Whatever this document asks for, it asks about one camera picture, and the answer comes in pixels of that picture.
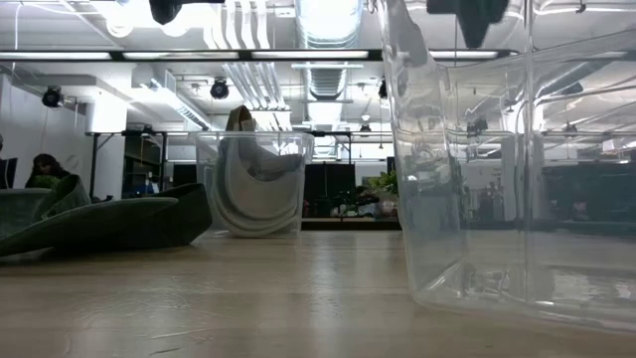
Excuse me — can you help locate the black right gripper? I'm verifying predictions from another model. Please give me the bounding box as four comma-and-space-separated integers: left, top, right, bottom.
425, 0, 512, 50

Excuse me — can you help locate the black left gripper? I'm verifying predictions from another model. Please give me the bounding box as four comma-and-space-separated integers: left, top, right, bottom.
147, 0, 226, 26

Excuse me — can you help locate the white cloth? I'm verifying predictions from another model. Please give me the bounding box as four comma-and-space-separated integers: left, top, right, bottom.
213, 104, 304, 238

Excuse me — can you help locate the beige baseball cap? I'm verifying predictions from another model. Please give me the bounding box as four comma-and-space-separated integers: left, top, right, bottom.
221, 138, 304, 225
242, 148, 305, 183

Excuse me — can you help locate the large clear plastic bin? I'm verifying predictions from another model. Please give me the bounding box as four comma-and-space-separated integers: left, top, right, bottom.
375, 0, 636, 335

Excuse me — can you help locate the narrow black partition panel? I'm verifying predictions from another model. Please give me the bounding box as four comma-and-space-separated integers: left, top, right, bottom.
172, 163, 199, 188

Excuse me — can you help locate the black metal rack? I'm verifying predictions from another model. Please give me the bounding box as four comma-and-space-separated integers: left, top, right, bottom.
84, 129, 173, 200

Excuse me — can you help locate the small green potted plant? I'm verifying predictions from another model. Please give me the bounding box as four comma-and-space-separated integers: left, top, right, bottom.
365, 171, 398, 220

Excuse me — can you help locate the small clear plastic bin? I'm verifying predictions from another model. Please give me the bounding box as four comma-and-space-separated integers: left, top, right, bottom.
194, 129, 315, 239

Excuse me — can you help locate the person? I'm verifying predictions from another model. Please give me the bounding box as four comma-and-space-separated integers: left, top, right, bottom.
24, 152, 74, 190

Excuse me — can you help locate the small background green plant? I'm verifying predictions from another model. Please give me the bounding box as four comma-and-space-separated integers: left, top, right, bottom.
25, 174, 55, 191

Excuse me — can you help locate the wide black partition panel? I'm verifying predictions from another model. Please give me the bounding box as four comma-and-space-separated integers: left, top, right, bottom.
303, 162, 357, 219

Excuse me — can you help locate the silver ventilation duct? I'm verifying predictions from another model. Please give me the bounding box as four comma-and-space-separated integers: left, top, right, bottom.
295, 0, 367, 125

